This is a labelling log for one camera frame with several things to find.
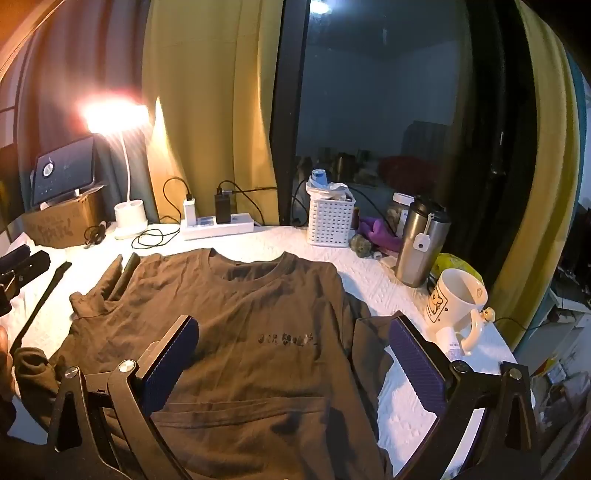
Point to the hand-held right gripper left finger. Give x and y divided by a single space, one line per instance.
168 364

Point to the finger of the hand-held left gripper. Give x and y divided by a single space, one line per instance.
39 264
16 257

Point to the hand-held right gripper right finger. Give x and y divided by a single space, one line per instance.
418 364

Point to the brown t-shirt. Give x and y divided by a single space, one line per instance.
240 337

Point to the person's left hand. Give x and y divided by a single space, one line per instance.
3 360

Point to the white cloth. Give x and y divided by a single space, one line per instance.
23 241

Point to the white quilted cover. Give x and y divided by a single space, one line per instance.
406 401

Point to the brown cardboard box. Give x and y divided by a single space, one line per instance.
60 224

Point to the black earphones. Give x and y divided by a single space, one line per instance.
95 234

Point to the white bear print mug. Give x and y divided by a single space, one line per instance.
450 300

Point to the black tablet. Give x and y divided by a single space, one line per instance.
64 170

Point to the white desk lamp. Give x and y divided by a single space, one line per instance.
129 217

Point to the yellow plastic bag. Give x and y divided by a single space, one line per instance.
455 263

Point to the stainless steel tumbler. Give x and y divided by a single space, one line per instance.
420 251

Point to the fuzzy grey-green ball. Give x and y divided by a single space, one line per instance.
361 245

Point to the purple cloth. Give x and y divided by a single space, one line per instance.
381 233

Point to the white power strip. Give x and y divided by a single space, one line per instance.
221 229

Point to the glass jar with white lid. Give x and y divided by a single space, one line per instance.
397 212

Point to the white charger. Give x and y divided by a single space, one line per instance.
190 212

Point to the red can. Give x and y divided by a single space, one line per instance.
356 218

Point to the black charger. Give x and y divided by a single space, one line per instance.
222 207

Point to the white plastic basket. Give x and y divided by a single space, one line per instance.
331 221

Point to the teal curtain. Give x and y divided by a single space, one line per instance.
60 92

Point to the packets in basket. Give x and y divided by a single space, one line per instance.
323 184

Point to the yellow curtain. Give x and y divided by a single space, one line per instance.
207 115
549 161

